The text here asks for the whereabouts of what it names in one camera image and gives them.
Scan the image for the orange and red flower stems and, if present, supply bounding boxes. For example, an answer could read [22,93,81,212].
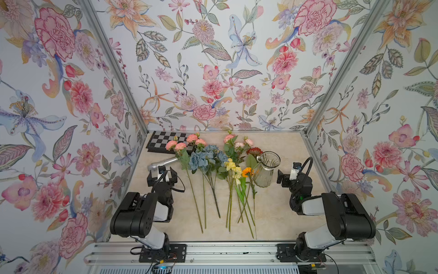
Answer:
[236,147,262,239]

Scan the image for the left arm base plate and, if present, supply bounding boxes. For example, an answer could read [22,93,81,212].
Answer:
[139,244,187,264]

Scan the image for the black white checkerboard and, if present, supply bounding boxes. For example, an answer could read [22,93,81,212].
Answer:
[146,131,193,154]

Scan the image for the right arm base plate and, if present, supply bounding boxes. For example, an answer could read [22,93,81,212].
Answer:
[276,243,327,263]

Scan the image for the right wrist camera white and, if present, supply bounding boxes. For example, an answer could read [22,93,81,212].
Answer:
[289,162,302,180]

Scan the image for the grey metal cylinder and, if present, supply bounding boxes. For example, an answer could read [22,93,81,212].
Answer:
[147,157,178,171]

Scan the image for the yellow flower bunch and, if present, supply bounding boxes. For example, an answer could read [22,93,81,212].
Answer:
[218,158,242,232]

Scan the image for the clear glass vase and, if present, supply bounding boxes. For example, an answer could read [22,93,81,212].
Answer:
[254,151,281,188]

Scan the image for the blue flower bunch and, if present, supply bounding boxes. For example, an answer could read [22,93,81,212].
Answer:
[188,143,228,232]

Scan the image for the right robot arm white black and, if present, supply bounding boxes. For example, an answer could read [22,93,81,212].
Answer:
[277,157,376,261]

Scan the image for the aluminium front rail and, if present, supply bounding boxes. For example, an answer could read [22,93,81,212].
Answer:
[84,241,377,267]

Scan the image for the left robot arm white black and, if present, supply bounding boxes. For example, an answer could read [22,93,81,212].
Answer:
[109,166,185,252]

